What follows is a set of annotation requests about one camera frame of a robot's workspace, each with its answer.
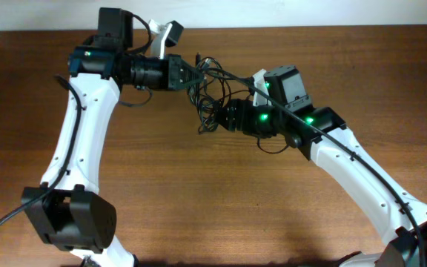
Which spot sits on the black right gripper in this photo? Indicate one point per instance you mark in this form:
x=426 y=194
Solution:
x=244 y=119

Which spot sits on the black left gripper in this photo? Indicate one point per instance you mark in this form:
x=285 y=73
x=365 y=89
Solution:
x=174 y=71

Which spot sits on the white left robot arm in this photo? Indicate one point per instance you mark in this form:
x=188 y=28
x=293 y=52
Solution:
x=66 y=208

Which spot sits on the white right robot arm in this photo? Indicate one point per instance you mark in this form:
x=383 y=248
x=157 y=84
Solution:
x=281 y=106

